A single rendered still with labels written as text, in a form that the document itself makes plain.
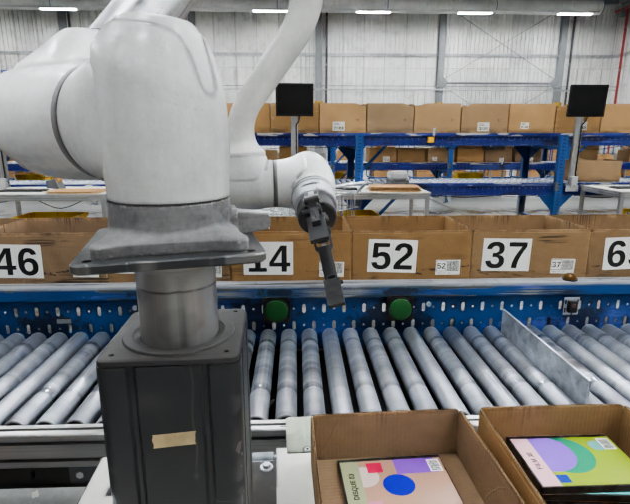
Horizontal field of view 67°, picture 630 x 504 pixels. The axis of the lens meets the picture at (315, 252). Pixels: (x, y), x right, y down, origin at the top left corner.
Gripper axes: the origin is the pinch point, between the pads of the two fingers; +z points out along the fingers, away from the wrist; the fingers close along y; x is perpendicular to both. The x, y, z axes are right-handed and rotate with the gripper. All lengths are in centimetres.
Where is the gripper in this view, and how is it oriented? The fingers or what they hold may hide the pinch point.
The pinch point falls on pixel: (327, 270)
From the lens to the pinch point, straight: 77.9
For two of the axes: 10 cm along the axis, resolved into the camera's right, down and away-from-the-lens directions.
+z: 1.0, 5.6, -8.2
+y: -2.2, -7.9, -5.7
